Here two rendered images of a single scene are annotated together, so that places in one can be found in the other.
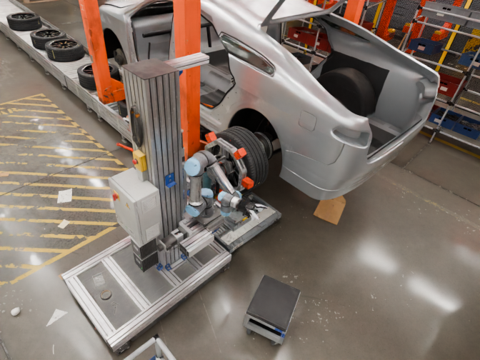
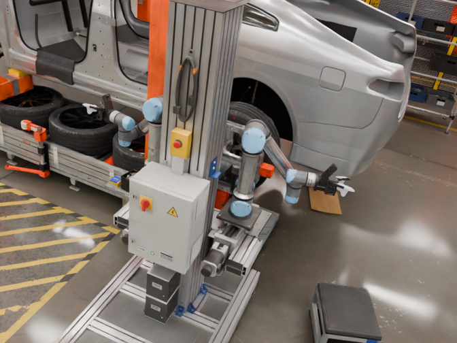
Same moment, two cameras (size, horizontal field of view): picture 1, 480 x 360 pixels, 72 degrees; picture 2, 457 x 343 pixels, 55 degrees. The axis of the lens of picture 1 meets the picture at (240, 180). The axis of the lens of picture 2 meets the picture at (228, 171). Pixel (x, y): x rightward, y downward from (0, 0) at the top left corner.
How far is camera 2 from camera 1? 127 cm
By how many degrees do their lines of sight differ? 20
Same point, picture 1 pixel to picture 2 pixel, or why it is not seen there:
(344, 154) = (382, 111)
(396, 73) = (365, 30)
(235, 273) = (264, 299)
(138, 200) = (195, 197)
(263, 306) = (341, 318)
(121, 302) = not seen: outside the picture
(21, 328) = not seen: outside the picture
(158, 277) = (183, 326)
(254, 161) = not seen: hidden behind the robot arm
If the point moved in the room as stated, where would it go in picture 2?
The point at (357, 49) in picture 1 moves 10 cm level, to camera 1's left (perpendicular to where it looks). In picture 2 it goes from (315, 8) to (307, 7)
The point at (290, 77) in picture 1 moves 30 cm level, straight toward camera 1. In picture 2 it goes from (301, 28) to (317, 41)
